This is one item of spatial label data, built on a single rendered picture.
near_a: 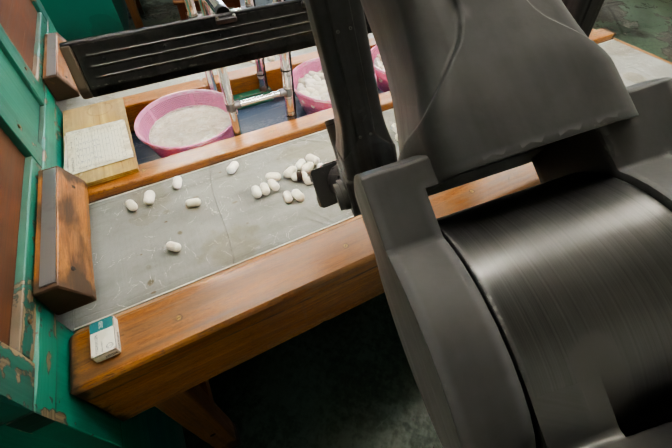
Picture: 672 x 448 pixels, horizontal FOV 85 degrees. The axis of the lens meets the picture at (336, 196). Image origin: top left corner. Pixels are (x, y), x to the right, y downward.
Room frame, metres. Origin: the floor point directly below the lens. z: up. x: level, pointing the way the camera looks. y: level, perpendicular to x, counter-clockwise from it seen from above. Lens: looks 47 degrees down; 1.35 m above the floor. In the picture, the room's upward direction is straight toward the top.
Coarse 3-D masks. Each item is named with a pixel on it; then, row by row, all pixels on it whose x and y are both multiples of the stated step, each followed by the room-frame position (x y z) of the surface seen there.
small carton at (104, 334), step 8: (104, 320) 0.25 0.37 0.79; (112, 320) 0.25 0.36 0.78; (96, 328) 0.24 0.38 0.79; (104, 328) 0.24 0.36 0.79; (112, 328) 0.24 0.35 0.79; (96, 336) 0.22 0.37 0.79; (104, 336) 0.22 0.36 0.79; (112, 336) 0.22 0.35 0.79; (96, 344) 0.21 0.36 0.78; (104, 344) 0.21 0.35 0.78; (112, 344) 0.21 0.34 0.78; (120, 344) 0.22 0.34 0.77; (96, 352) 0.20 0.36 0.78; (104, 352) 0.20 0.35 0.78; (112, 352) 0.20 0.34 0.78; (120, 352) 0.21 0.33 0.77; (96, 360) 0.19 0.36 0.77
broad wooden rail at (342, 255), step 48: (480, 192) 0.55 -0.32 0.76; (336, 240) 0.42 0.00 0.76; (192, 288) 0.32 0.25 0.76; (240, 288) 0.32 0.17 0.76; (288, 288) 0.32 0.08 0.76; (336, 288) 0.35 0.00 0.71; (144, 336) 0.23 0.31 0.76; (192, 336) 0.23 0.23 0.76; (240, 336) 0.26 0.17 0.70; (288, 336) 0.30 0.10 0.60; (96, 384) 0.16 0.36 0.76; (144, 384) 0.18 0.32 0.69; (192, 384) 0.21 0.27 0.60
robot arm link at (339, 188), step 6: (330, 120) 0.41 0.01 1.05; (330, 126) 0.41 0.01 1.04; (330, 132) 0.41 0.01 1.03; (330, 138) 0.41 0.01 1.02; (336, 156) 0.39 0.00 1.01; (336, 180) 0.35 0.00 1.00; (336, 186) 0.32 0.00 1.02; (342, 186) 0.31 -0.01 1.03; (336, 192) 0.31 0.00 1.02; (342, 192) 0.30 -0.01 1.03; (342, 198) 0.30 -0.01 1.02; (348, 198) 0.30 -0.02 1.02; (342, 204) 0.29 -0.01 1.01; (348, 204) 0.29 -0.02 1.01
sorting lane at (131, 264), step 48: (624, 48) 1.28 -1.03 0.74; (288, 144) 0.74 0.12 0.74; (144, 192) 0.57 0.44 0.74; (192, 192) 0.57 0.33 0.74; (240, 192) 0.57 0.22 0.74; (96, 240) 0.44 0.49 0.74; (144, 240) 0.44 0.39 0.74; (192, 240) 0.44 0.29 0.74; (240, 240) 0.44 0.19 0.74; (288, 240) 0.44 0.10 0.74; (96, 288) 0.33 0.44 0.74; (144, 288) 0.33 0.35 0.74
